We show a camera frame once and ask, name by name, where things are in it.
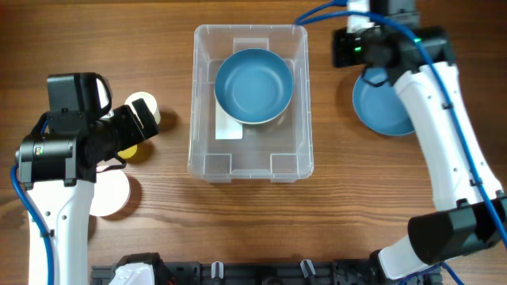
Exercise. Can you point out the clear plastic storage container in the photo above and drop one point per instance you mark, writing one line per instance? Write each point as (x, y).
(280, 151)

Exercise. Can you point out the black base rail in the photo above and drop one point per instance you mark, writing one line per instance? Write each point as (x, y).
(337, 272)

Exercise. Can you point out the cream cup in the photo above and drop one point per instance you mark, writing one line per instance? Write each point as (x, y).
(150, 102)

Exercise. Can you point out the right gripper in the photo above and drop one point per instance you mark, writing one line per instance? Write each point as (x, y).
(341, 47)

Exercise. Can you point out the white paper label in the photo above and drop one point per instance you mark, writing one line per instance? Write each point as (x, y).
(226, 128)

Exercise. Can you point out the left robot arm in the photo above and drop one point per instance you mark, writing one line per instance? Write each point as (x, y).
(68, 169)

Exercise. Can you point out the pink bowl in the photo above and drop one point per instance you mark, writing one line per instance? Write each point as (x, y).
(111, 192)

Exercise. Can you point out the yellow cup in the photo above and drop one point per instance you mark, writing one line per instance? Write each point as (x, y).
(128, 153)

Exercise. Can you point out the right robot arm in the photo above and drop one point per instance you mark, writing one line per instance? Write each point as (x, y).
(469, 201)

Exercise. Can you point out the blue plate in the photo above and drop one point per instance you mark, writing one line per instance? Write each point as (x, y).
(254, 82)
(377, 105)

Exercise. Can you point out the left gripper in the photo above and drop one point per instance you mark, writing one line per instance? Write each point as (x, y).
(132, 123)

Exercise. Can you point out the cream plate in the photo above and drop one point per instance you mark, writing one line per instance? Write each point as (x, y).
(256, 120)

